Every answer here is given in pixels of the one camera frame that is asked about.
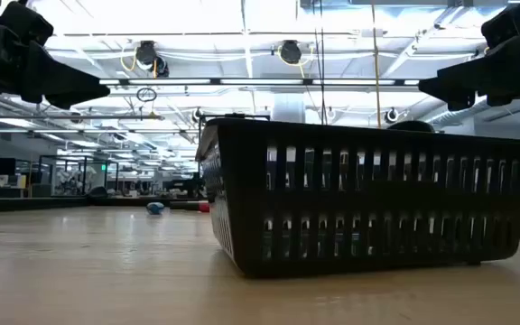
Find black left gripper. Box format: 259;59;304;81
0;0;111;110

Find dark red nail polish bottle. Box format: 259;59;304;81
169;200;211;214

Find grey ceiling pipe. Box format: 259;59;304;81
0;113;165;122

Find black framed robot cell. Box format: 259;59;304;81
38;154;120;198

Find black metal stand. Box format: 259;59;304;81
196;112;272;136

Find black slotted plastic basket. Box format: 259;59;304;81
195;117;520;279

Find silver ceiling duct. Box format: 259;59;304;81
424;97;520;130

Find black hanging ring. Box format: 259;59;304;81
135;87;158;103

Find ceiling cable reel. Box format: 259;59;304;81
119;40;171;79
275;39;309;79

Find yellow hanging cord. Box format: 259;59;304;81
369;0;383;130

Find black hanging cables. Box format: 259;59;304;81
311;0;329;126

